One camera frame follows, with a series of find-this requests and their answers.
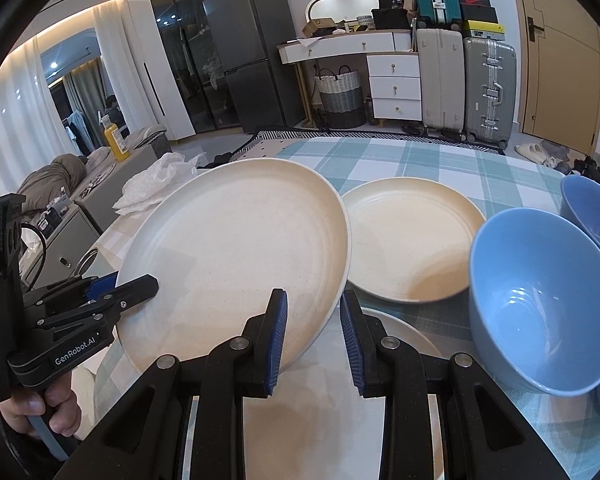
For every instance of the beige slippers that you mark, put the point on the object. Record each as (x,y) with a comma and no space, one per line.
(534,152)

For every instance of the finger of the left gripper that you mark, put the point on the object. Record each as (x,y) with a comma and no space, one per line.
(98,286)
(128,295)

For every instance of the large blue bowl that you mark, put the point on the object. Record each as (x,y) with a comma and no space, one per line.
(534,304)

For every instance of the green plaid tablecloth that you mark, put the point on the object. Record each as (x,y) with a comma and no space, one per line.
(317,426)

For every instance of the white plastic bag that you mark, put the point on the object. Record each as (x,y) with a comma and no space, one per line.
(153,185)

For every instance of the white dressing table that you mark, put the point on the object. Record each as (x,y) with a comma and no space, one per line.
(349,43)

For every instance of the yellow bottle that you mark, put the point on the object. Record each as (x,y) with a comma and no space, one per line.
(115,139)

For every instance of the black bag on dresser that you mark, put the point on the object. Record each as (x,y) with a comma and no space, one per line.
(391,14)

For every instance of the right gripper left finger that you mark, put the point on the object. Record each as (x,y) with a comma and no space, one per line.
(185,418)

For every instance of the silver aluminium suitcase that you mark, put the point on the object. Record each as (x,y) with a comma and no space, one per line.
(490,91)

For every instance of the white drawer unit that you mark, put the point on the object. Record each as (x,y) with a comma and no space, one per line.
(395,86)

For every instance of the wooden door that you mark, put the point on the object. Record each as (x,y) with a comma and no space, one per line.
(562,73)

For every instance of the large cream speckled plate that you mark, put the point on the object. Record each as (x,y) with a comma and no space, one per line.
(221,243)

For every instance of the dark grey refrigerator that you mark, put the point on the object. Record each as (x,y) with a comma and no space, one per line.
(247,34)

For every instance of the beige suitcase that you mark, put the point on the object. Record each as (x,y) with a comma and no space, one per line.
(442,78)

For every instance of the woven laundry basket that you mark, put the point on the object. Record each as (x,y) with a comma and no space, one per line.
(342,97)

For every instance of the black glass cabinet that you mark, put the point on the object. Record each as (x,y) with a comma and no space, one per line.
(195,64)

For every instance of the person's left hand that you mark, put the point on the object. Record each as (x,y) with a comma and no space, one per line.
(26,403)

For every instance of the stacked shoe boxes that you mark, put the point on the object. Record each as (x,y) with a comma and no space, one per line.
(480,20)

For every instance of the oval mirror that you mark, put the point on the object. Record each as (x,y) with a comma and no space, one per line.
(339,10)

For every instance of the grey sofa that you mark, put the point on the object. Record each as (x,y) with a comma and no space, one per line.
(95,182)

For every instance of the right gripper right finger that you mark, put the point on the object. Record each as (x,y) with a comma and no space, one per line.
(483,435)

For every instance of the cream plate underneath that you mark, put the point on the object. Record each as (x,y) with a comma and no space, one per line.
(407,333)

